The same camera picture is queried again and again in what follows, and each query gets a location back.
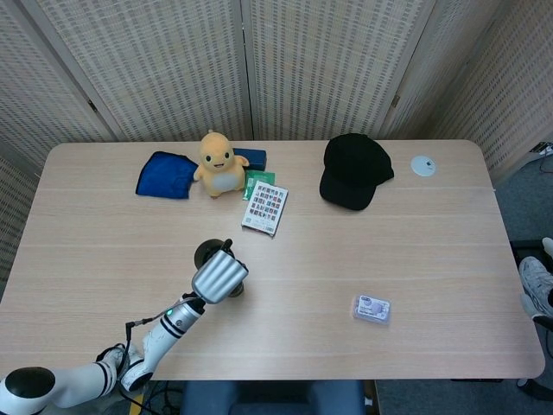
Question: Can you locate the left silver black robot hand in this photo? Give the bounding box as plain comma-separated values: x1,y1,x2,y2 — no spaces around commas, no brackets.
191,238,250,306

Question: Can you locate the black teapot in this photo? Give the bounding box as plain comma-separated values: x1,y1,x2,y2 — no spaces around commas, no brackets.
194,238,237,273

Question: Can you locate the white box with picture grid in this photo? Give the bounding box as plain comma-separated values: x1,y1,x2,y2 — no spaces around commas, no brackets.
240,180,289,238

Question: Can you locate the yellow plush dinosaur toy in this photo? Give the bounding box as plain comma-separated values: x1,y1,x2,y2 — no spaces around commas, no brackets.
193,130,251,200

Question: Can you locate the green foil packet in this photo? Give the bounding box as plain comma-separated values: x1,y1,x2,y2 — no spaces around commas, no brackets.
241,169,277,201

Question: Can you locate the blue folded cloth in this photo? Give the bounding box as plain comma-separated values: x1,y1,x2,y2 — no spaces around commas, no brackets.
135,150,198,201

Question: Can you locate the dark blue rectangular box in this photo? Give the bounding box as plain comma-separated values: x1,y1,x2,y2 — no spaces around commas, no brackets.
232,147,268,171

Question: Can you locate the blue padded seat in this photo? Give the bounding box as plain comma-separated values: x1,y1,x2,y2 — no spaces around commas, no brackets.
180,380,366,415

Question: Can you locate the clear purple floss pick box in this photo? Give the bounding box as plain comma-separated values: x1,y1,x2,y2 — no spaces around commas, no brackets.
351,294,393,325

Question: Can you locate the black baseball cap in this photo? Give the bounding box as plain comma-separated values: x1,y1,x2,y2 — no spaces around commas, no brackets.
319,132,395,212

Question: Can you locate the woven folding screen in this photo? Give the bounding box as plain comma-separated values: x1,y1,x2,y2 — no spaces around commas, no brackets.
0,0,553,299

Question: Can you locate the white round disc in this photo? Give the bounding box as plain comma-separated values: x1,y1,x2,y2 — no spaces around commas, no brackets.
410,156,437,177

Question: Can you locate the black floor stand base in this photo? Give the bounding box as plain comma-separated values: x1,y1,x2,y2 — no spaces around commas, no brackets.
509,239,546,265

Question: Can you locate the white grey sneaker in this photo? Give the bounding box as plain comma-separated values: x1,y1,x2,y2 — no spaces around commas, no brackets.
519,256,553,322

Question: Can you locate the black floor cable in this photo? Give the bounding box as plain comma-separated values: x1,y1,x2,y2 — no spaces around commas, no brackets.
129,380,187,415

